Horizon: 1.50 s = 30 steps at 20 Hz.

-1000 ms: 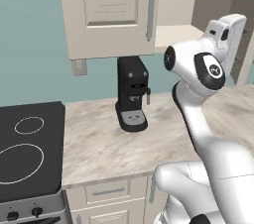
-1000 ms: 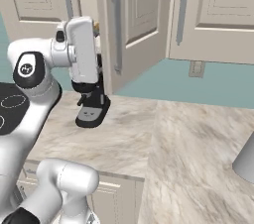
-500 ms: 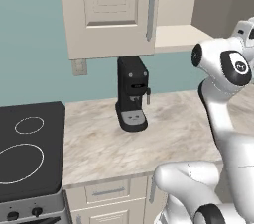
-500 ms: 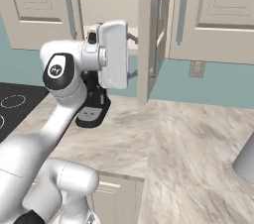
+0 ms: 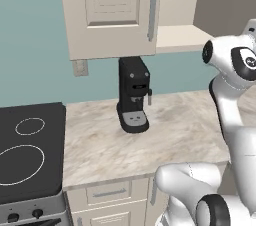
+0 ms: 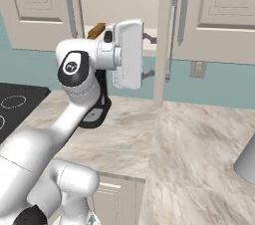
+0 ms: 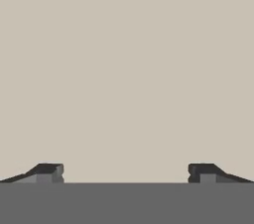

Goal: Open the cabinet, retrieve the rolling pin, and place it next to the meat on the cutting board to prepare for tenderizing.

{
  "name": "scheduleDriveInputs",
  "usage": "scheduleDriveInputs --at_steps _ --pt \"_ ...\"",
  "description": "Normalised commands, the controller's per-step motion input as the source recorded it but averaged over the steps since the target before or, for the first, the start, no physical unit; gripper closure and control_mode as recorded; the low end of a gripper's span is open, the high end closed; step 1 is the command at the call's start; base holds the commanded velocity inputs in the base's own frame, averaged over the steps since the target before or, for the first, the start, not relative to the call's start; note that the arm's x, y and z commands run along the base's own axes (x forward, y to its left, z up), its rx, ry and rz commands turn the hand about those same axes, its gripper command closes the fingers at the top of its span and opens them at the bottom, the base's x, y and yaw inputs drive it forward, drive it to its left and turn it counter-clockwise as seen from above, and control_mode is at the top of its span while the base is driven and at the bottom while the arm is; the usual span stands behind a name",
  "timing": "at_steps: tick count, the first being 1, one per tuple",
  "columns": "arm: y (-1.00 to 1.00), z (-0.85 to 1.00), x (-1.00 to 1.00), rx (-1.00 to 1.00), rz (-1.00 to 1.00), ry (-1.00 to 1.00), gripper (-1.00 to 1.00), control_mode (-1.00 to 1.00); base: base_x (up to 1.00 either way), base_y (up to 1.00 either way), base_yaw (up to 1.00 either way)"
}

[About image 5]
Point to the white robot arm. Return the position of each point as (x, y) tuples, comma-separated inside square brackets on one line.
[(233, 130)]

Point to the cream base cabinet door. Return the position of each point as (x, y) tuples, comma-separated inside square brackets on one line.
[(156, 203)]

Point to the black coffee machine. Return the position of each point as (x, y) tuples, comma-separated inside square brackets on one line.
[(134, 93)]

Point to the cream drawer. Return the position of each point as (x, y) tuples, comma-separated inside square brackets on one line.
[(108, 192), (106, 216)]

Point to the black hob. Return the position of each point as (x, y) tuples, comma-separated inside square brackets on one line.
[(30, 150)]

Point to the cream lower drawer front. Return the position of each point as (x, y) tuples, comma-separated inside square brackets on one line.
[(106, 216)]

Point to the black round stove knob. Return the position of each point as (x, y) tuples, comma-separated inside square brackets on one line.
[(13, 217), (37, 213)]

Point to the grey stove front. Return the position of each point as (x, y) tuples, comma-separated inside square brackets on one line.
[(33, 211)]

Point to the cream wall cabinet door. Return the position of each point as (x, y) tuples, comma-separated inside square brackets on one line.
[(110, 13)]

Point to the cream open wall shelf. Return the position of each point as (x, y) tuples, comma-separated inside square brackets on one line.
[(186, 10)]

